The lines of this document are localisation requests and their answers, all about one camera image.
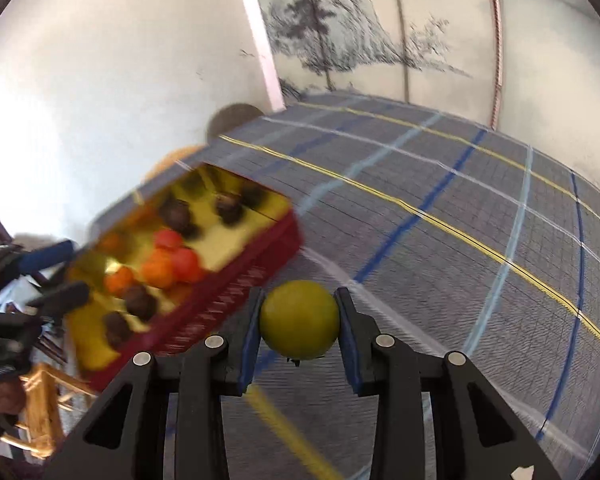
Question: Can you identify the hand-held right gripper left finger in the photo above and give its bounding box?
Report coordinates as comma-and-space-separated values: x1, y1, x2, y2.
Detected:
42, 287, 265, 480

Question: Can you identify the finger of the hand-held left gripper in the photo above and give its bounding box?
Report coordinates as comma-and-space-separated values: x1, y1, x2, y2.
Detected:
17, 239, 77, 274
27, 281, 91, 317

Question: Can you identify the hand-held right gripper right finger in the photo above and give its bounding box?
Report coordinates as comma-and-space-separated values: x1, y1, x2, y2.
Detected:
333, 287, 564, 480

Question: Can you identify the orange tangerine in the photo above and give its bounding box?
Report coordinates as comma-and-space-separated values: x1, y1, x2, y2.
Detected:
105, 266, 136, 297
141, 250, 177, 289

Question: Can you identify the large green persimmon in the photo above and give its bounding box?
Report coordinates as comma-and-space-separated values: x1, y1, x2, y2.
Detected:
259, 280, 341, 366

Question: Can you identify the dark brown mangosteen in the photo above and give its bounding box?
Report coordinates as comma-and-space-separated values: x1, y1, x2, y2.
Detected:
160, 200, 194, 231
215, 192, 245, 225
102, 311, 134, 351
124, 285, 159, 322

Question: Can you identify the red and gold tin box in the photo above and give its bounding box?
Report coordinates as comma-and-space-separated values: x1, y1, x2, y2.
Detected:
62, 162, 304, 392

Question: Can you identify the red tomato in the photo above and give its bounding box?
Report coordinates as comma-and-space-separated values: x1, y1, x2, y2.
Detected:
155, 229, 184, 251
172, 247, 204, 284

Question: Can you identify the light wooden stool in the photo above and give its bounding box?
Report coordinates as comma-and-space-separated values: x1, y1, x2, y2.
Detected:
0, 362, 99, 461

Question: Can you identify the grey plaid blanket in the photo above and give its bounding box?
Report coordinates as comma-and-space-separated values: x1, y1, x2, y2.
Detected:
87, 91, 600, 480

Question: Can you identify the landscape painted folding screen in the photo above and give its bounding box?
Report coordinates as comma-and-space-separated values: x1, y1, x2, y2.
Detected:
245, 0, 600, 197

